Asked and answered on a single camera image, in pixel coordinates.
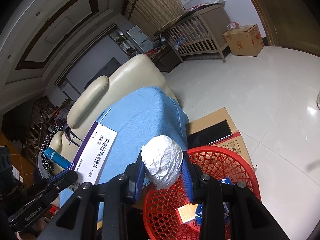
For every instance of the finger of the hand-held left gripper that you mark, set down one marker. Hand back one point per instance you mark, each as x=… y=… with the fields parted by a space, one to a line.
x=65 y=180
x=60 y=174

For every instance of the dark wooden lattice rack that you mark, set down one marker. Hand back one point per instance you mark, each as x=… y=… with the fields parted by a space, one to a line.
x=35 y=120

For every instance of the white paper ball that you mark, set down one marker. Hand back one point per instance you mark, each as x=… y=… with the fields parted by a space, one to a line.
x=162 y=160

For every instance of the wall shelf unit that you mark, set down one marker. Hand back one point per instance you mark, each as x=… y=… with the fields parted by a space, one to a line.
x=122 y=42

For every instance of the blue tissue packet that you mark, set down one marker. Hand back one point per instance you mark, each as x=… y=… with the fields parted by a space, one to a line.
x=200 y=213

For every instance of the red plastic basket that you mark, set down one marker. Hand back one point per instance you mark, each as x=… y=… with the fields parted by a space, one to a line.
x=217 y=160

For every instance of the wooden crib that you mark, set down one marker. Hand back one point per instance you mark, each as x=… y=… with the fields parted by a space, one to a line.
x=215 y=17

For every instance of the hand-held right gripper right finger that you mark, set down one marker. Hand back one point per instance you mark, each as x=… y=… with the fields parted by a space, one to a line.
x=187 y=177

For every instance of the black phone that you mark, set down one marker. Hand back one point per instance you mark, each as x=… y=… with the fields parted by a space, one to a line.
x=210 y=132

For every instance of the beige curtain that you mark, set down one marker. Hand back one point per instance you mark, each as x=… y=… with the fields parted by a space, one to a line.
x=155 y=2

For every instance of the blue table cloth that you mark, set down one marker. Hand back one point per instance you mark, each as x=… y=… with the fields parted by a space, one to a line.
x=150 y=115

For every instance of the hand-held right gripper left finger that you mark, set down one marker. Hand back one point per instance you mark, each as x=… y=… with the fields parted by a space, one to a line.
x=138 y=180

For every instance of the dark brown cabinet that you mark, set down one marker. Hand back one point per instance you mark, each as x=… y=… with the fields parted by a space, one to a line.
x=165 y=60

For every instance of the beige leather sofa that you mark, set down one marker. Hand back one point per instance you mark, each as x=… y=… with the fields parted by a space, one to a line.
x=135 y=80

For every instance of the orange box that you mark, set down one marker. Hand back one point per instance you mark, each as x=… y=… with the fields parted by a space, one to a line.
x=187 y=213

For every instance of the large plain cardboard box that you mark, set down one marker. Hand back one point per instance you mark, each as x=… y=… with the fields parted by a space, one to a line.
x=212 y=117

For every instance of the white purple medicine box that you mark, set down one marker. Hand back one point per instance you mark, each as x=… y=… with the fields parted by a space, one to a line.
x=100 y=150

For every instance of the clear plastic bottle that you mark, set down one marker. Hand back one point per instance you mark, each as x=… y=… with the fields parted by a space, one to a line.
x=232 y=25

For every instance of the red printed cardboard box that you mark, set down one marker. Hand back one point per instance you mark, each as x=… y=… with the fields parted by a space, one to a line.
x=245 y=42

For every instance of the white standing air conditioner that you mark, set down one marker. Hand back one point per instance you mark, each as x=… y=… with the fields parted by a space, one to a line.
x=140 y=38

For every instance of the blue water bottle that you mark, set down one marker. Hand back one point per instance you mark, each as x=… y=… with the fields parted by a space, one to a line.
x=55 y=156

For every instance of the black television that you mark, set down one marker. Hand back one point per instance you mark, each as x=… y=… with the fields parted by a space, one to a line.
x=111 y=67

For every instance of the dark patterned cloth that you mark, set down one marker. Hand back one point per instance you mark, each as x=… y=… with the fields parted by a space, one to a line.
x=46 y=142

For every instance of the wooden door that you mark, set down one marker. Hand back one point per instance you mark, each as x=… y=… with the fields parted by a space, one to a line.
x=287 y=17

